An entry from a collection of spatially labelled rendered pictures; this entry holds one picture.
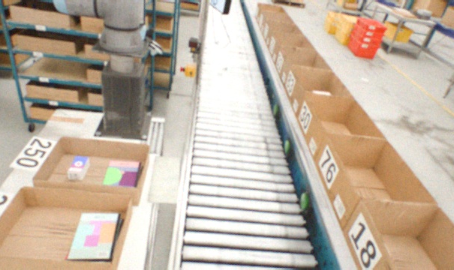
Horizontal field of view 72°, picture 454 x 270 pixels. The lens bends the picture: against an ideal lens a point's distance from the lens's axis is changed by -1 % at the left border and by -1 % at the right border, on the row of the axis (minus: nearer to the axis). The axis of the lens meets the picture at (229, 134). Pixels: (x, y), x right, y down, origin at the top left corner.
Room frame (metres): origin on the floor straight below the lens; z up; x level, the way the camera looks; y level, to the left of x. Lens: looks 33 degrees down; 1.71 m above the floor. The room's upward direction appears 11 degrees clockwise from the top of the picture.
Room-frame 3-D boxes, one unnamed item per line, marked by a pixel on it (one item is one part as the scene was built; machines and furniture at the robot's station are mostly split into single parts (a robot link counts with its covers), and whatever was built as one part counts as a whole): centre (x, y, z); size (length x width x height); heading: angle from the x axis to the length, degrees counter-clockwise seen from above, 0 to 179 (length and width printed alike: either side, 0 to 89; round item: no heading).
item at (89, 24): (2.33, 1.00, 0.99); 0.40 x 0.30 x 0.10; 95
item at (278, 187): (1.11, -0.11, 0.72); 0.52 x 0.05 x 0.05; 98
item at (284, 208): (0.98, -0.12, 0.72); 0.52 x 0.05 x 0.05; 98
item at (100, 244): (0.66, 0.38, 0.78); 0.19 x 0.14 x 0.02; 14
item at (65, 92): (2.27, 1.48, 0.39); 0.40 x 0.30 x 0.10; 98
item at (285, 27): (2.96, -0.31, 0.96); 0.39 x 0.29 x 0.17; 8
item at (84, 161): (0.96, 0.59, 0.78); 0.10 x 0.06 x 0.05; 9
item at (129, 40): (1.37, 0.56, 1.24); 0.19 x 0.19 x 0.10
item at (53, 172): (0.95, 0.51, 0.80); 0.38 x 0.28 x 0.10; 99
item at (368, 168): (1.01, -0.58, 0.96); 0.39 x 0.29 x 0.17; 8
